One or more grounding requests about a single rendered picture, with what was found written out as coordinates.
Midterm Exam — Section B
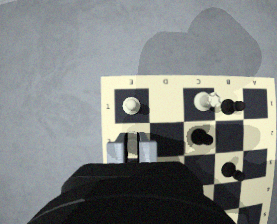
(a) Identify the black pawn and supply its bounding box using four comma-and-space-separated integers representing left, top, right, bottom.
221, 99, 245, 115
191, 128, 213, 145
221, 162, 245, 181

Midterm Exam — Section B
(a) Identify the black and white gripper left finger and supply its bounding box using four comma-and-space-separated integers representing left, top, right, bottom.
106, 132, 128, 163

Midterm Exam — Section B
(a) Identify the cream and black chessboard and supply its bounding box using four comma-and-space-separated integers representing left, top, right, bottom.
101, 75, 276, 224

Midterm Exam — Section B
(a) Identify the white chess rook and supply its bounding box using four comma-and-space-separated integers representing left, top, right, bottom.
194, 92, 222, 111

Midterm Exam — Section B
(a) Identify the white pawn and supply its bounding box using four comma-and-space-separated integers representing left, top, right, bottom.
123, 97, 140, 115

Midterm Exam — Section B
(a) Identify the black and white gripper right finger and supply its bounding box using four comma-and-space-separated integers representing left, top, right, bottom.
137, 132, 157, 163

